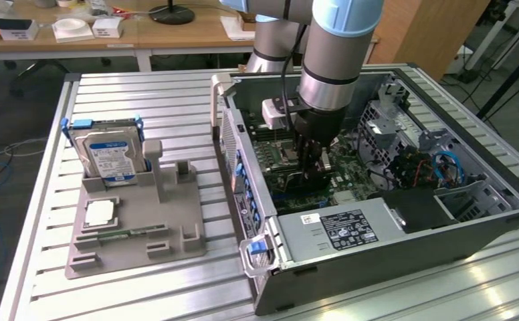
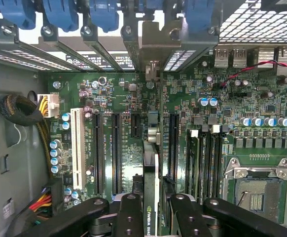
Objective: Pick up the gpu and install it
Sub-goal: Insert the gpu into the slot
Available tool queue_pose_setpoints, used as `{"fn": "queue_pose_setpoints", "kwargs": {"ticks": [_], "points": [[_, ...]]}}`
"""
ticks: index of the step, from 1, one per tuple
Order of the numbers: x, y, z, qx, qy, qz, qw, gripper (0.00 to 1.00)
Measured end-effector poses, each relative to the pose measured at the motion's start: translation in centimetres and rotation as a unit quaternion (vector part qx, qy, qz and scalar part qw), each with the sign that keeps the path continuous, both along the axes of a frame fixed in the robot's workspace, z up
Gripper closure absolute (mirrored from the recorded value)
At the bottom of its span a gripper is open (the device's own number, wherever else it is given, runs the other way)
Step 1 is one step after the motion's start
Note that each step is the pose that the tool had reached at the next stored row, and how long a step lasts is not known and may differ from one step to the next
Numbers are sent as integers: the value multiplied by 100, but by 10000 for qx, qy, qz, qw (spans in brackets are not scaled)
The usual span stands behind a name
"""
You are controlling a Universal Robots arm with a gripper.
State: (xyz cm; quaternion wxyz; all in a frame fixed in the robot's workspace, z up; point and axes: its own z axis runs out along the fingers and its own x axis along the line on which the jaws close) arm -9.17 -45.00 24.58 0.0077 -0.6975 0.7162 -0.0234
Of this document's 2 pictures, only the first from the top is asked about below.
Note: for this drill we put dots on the grey power supply unit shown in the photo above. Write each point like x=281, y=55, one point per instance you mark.
x=331, y=230

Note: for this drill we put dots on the wooden cabinet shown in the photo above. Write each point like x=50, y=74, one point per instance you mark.
x=442, y=43

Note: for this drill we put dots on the white round dish block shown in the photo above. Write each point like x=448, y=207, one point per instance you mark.
x=72, y=30

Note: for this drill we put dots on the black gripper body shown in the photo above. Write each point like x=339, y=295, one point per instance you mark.
x=321, y=123

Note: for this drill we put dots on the grey plastic parts rack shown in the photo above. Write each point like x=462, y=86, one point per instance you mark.
x=152, y=214

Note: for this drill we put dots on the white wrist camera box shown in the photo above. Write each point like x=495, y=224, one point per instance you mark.
x=277, y=115

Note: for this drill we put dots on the blue case latch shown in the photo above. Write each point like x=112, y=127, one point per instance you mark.
x=256, y=249

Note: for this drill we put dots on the green RAM stick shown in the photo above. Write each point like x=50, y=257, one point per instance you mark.
x=129, y=231

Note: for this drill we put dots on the white cardboard box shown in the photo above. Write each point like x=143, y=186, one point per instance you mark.
x=107, y=28

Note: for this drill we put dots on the green motherboard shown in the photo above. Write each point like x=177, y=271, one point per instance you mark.
x=352, y=174

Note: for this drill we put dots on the white paper label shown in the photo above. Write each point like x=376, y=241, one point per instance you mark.
x=120, y=45

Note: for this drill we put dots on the silver chipset heatsink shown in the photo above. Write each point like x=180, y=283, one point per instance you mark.
x=346, y=197

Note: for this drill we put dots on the CPU socket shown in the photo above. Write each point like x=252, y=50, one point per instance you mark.
x=285, y=152

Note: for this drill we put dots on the silver perforated disk bay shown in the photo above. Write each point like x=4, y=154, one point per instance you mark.
x=382, y=127

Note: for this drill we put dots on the white paper booklet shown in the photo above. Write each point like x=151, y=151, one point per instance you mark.
x=236, y=31

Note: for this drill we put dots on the black chair base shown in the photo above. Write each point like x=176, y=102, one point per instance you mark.
x=36, y=73

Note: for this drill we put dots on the open dark grey PC case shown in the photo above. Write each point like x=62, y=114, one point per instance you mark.
x=375, y=267

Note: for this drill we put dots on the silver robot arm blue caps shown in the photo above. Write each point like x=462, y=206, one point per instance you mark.
x=331, y=50

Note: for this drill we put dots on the hard disk blue carrier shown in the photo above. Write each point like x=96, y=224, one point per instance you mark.
x=108, y=157

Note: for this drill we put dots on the wooden desk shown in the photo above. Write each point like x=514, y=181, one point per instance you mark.
x=188, y=36

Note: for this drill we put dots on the white box dark lid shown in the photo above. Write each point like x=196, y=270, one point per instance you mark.
x=16, y=30

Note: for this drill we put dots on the brown cardboard box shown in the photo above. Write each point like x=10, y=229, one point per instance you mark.
x=247, y=18

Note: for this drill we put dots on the silver CPU chip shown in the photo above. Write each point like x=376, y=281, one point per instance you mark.
x=98, y=214

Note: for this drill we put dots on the black lamp base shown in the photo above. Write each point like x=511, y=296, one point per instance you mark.
x=172, y=15

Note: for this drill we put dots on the red packet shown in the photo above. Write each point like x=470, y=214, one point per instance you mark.
x=123, y=10

